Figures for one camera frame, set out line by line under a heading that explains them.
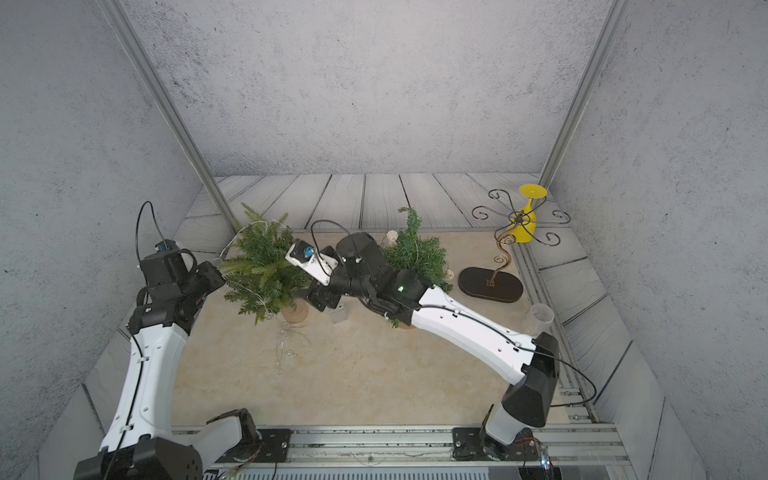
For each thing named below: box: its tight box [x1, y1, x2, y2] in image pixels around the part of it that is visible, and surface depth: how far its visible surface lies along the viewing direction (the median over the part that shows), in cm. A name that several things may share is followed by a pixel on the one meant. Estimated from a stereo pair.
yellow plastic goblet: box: [507, 184, 548, 243], surface depth 84 cm
